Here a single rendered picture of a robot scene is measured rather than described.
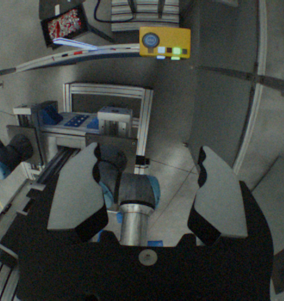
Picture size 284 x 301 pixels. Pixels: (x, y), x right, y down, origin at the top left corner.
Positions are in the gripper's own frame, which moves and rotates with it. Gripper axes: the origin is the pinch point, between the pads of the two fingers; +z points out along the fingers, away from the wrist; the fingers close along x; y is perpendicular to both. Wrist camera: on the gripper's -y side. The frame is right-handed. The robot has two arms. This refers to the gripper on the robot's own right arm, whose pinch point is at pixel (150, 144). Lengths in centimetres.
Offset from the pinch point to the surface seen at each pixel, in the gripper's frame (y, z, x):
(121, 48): -15, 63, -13
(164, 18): -54, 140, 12
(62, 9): -25.8, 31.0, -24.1
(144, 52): -10.5, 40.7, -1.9
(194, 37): -40, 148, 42
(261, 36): -26, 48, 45
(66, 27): -29, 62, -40
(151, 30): -18.2, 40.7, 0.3
